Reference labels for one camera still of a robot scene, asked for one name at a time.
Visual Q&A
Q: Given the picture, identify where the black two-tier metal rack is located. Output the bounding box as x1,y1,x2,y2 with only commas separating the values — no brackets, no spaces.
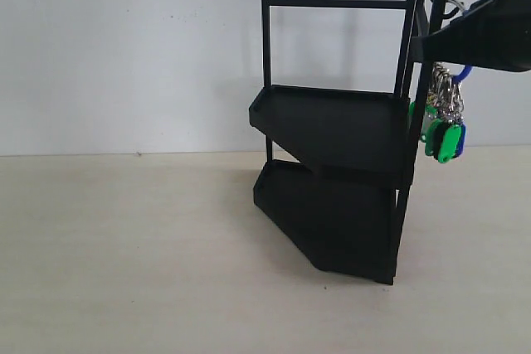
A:
249,0,446,285

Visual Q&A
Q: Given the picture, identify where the bunch of coloured key tags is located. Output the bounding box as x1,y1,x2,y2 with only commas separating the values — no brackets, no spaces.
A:
419,62,472,164

